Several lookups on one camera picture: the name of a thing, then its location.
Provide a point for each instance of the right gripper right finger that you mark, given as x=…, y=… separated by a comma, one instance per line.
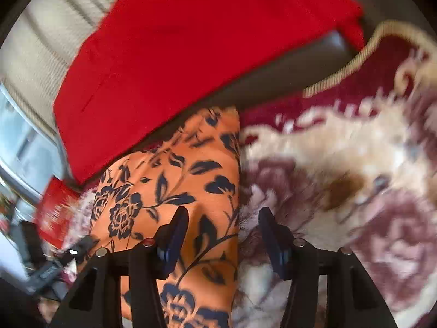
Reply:
x=353, y=300

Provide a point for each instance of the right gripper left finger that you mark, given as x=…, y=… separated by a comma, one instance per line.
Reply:
x=94, y=300

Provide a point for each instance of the orange floral garment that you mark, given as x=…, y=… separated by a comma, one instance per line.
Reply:
x=198, y=168

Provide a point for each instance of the red printed bucket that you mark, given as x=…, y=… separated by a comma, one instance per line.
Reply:
x=55, y=212

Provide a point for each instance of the maroon white floral blanket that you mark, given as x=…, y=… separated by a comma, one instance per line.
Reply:
x=349, y=161

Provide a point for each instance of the beige striped curtain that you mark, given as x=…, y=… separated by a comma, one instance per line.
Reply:
x=39, y=50

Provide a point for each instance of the red folded cloth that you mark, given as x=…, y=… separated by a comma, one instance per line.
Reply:
x=151, y=59

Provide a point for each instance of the dark grey storage box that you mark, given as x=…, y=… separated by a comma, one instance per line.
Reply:
x=305, y=66

